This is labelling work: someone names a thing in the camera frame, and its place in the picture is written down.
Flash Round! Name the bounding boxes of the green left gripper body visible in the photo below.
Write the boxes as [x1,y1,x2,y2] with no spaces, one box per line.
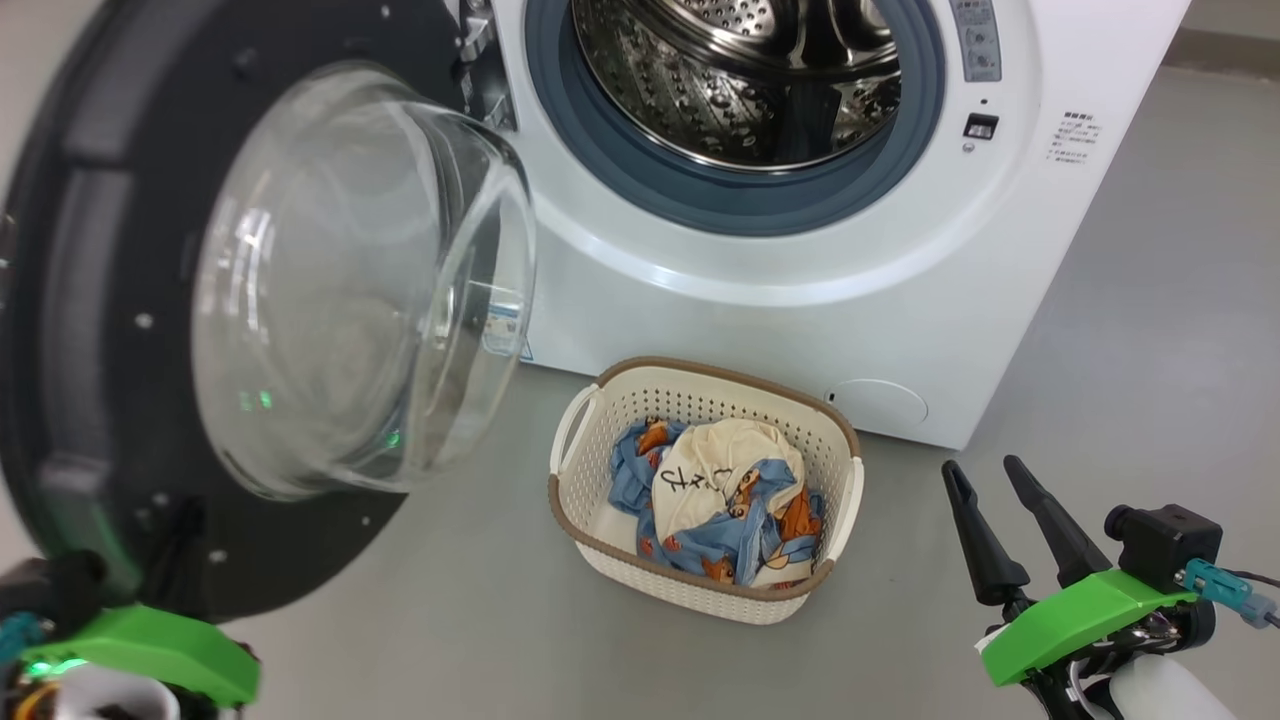
[20,603,261,709]

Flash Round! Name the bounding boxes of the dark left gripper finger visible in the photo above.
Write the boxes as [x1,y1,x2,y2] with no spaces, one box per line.
[150,497,208,611]

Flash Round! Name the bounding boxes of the black text notice sticker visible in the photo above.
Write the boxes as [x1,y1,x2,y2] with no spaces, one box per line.
[1047,110,1103,166]

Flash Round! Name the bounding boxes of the cream perforated laundry basket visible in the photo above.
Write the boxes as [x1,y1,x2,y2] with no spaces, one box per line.
[547,356,865,626]

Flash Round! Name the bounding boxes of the white front-load washing machine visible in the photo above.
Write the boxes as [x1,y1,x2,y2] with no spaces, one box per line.
[455,0,1193,451]

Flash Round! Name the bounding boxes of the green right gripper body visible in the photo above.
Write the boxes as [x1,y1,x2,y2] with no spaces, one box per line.
[978,570,1216,720]

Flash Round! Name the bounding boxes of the metal door hinge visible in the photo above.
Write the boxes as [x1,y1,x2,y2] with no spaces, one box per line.
[456,0,517,131]

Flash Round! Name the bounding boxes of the blue cartoon print garment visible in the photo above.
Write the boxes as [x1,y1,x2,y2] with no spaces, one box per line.
[608,418,827,586]

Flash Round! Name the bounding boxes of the round white filter cover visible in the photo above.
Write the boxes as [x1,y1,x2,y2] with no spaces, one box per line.
[828,378,929,429]

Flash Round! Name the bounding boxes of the cream garment with black print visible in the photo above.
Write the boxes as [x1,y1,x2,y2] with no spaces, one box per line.
[650,418,806,541]

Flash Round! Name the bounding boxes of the black round glass washer door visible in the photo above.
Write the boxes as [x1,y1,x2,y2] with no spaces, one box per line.
[0,0,538,626]

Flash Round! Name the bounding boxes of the perforated steel washer drum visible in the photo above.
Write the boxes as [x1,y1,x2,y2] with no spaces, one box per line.
[570,0,901,171]

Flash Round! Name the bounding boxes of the teal camera cable connector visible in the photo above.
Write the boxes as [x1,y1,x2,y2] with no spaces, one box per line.
[1175,558,1280,629]
[0,612,46,661]

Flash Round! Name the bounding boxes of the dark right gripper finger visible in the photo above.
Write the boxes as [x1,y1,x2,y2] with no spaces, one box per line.
[1003,455,1113,589]
[941,460,1031,608]

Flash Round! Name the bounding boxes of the grey caution sticker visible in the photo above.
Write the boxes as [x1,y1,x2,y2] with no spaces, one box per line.
[950,0,1003,83]

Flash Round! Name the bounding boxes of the blue energy label sticker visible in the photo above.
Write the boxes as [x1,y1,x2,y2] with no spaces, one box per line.
[485,300,526,361]

